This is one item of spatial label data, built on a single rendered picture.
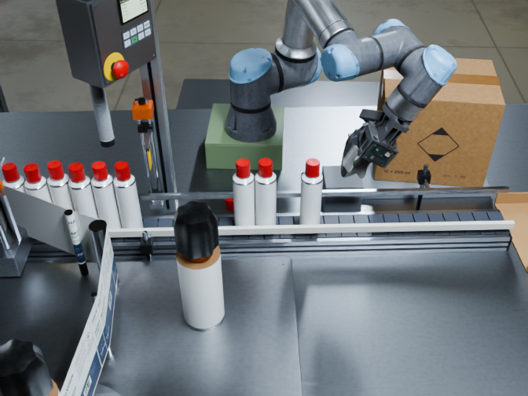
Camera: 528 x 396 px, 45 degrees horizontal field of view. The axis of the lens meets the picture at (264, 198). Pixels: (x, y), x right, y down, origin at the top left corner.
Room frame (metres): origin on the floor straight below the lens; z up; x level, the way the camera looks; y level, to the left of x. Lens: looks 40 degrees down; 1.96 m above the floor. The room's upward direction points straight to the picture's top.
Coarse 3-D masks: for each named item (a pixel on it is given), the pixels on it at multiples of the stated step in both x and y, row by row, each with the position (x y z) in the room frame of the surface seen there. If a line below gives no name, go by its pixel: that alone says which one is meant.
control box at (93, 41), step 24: (72, 0) 1.19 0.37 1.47; (96, 0) 1.19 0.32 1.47; (72, 24) 1.20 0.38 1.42; (96, 24) 1.17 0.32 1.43; (120, 24) 1.22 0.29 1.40; (72, 48) 1.21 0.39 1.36; (96, 48) 1.17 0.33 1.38; (120, 48) 1.22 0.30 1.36; (144, 48) 1.27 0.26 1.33; (72, 72) 1.22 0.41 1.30; (96, 72) 1.17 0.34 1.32
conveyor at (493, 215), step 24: (288, 216) 1.22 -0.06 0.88; (336, 216) 1.22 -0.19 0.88; (360, 216) 1.22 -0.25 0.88; (384, 216) 1.22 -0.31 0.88; (408, 216) 1.22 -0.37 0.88; (432, 216) 1.22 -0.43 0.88; (456, 216) 1.22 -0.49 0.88; (480, 216) 1.22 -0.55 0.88; (120, 240) 1.14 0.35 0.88; (168, 240) 1.14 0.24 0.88
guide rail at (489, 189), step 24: (168, 192) 1.22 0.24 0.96; (192, 192) 1.22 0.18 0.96; (216, 192) 1.22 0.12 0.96; (288, 192) 1.22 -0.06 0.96; (336, 192) 1.22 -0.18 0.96; (360, 192) 1.22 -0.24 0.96; (384, 192) 1.22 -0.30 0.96; (408, 192) 1.22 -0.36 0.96; (432, 192) 1.22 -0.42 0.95; (456, 192) 1.23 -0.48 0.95; (480, 192) 1.23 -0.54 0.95; (504, 192) 1.23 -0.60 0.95
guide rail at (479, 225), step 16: (336, 224) 1.15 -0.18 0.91; (352, 224) 1.15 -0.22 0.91; (368, 224) 1.15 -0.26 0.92; (384, 224) 1.15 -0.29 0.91; (400, 224) 1.15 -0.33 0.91; (416, 224) 1.15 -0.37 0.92; (432, 224) 1.15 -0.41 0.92; (448, 224) 1.15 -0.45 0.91; (464, 224) 1.15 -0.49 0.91; (480, 224) 1.15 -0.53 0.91; (496, 224) 1.15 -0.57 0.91; (512, 224) 1.15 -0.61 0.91
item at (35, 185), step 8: (24, 168) 1.16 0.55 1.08; (32, 168) 1.16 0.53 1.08; (32, 176) 1.15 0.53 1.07; (40, 176) 1.17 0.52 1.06; (24, 184) 1.16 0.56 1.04; (32, 184) 1.15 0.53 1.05; (40, 184) 1.16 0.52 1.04; (32, 192) 1.14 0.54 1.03; (40, 192) 1.15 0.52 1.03; (48, 192) 1.17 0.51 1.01; (48, 200) 1.16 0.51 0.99
